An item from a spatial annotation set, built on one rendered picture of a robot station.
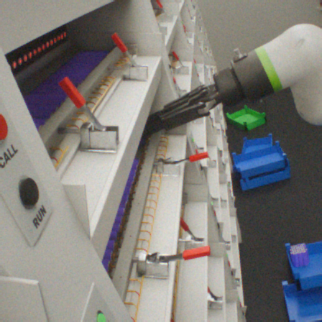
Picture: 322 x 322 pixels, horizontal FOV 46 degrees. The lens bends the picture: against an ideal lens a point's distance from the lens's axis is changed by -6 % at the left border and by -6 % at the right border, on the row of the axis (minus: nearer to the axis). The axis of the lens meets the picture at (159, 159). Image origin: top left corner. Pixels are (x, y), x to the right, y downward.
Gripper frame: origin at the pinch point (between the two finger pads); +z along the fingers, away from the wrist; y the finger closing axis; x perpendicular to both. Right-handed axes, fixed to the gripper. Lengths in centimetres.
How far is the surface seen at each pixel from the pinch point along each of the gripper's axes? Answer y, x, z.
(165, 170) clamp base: 10.2, 6.1, -1.8
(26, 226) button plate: 58, -16, -9
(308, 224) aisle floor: -81, 107, -19
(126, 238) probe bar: 32.4, 3.1, 0.6
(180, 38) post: -79, -2, -5
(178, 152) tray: 0.7, 7.9, -3.0
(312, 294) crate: -37, 105, -12
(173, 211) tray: 21.8, 8.0, -3.3
